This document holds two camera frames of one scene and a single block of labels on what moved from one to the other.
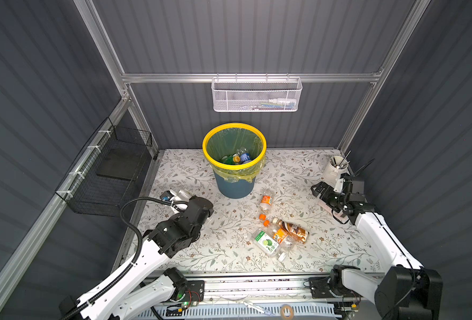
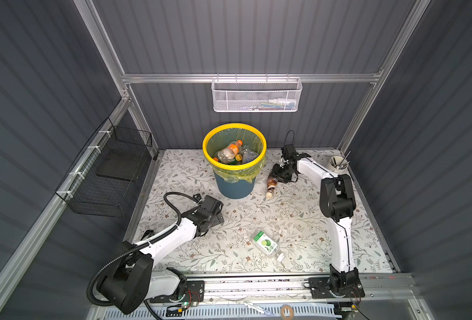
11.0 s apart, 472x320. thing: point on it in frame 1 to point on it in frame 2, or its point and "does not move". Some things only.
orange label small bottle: x=267 y=200 to x=228 y=154
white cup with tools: x=337 y=165 does not move
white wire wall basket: x=255 y=94 does not move
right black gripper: x=325 y=197 to x=275 y=173
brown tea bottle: x=298 y=233 to x=272 y=183
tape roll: x=291 y=312 does not move
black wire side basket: x=100 y=179 does not move
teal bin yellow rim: x=236 y=153 does not move
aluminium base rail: x=275 y=289 does not move
